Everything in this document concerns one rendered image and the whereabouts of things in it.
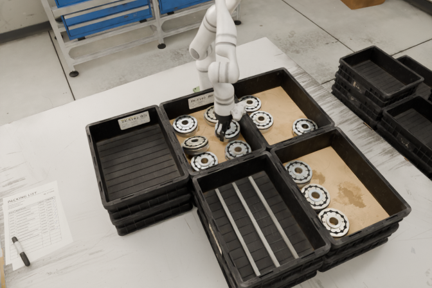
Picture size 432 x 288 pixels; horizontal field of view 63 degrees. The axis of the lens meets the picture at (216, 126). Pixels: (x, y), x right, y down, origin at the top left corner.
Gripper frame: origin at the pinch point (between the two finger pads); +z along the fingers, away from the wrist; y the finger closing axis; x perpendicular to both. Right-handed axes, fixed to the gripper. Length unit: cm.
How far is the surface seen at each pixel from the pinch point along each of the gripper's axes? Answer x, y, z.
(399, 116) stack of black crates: 78, -91, 50
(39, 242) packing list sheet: -51, 59, 17
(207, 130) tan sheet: -8.9, -2.8, 4.4
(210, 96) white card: -12.7, -16.3, -2.2
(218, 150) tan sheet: -0.5, 5.5, 4.4
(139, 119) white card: -35.4, 5.8, -1.2
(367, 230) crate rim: 56, 26, -5
